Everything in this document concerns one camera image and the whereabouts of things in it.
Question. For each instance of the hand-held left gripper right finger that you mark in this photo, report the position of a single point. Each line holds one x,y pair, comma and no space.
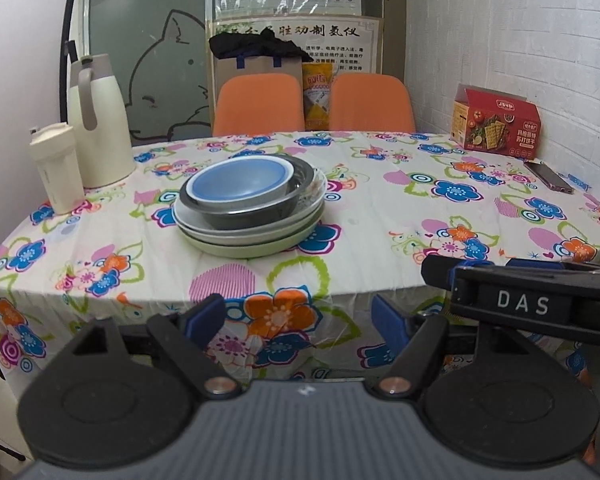
387,322

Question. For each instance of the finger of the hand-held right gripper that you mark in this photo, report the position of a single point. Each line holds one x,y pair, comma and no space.
475,263
527,263

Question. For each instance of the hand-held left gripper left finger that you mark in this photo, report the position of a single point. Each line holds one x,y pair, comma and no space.
202,317

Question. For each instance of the pale green plate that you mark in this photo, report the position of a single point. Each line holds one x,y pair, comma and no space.
250,251

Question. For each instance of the stainless steel bowl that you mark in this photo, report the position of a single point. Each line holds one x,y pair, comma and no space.
250,217

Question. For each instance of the translucent blue bowl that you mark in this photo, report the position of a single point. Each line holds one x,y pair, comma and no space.
240,180

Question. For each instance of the white bowl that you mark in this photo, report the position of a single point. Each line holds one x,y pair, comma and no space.
289,172

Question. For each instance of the smartphone in clear case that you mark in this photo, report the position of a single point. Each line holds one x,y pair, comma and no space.
550,177

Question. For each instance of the floral tablecloth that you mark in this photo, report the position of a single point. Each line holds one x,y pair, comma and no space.
380,220

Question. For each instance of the red cracker box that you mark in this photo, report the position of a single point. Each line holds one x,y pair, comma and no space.
500,125

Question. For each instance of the orange chair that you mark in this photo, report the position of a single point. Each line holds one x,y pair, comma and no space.
372,105
260,105

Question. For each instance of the cream tumbler with lid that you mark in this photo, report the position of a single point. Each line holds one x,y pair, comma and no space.
57,170

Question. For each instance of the cream thermos jug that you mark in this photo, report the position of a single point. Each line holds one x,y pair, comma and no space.
100,135

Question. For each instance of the yellow snack bag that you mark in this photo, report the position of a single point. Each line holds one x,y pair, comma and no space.
317,105

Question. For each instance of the frosted glass panel cartoon drawing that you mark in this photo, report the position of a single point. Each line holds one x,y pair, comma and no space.
145,60

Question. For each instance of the black cloth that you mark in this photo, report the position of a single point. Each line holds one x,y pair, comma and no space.
250,45

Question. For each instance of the calligraphy wall poster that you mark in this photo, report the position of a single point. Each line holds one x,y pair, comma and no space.
340,45

